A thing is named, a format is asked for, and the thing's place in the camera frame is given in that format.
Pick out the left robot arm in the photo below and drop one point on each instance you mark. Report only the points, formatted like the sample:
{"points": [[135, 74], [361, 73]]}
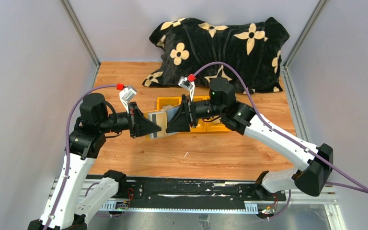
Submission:
{"points": [[97, 118]]}

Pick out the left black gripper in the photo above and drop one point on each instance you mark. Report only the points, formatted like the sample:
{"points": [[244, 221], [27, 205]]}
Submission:
{"points": [[133, 119]]}

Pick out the aluminium frame post right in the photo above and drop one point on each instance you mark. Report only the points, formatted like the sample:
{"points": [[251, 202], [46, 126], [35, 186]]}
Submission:
{"points": [[321, 4]]}

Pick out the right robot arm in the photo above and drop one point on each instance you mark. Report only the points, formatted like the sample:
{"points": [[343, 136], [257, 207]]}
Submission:
{"points": [[309, 174]]}

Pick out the aluminium frame post left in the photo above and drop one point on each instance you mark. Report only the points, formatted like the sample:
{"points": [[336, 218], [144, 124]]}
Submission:
{"points": [[67, 6]]}

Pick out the black floral blanket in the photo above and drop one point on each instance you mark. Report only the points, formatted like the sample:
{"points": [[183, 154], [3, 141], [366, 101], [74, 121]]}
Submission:
{"points": [[248, 55]]}

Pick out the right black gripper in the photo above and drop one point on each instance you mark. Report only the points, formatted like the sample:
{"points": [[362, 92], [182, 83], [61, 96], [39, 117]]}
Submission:
{"points": [[190, 112]]}

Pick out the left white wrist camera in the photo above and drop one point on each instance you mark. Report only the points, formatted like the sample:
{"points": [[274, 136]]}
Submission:
{"points": [[126, 95]]}

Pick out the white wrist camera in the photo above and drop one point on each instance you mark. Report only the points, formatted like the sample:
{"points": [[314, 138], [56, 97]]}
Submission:
{"points": [[188, 83], [126, 95]]}

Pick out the aluminium frame post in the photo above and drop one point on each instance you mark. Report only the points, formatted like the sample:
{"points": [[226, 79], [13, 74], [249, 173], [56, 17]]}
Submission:
{"points": [[67, 6], [321, 4]]}

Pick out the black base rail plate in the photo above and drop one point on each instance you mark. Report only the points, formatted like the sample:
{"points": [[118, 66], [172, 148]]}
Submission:
{"points": [[192, 194]]}

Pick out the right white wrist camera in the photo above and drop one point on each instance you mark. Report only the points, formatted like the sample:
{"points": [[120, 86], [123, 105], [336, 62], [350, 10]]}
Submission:
{"points": [[188, 83]]}

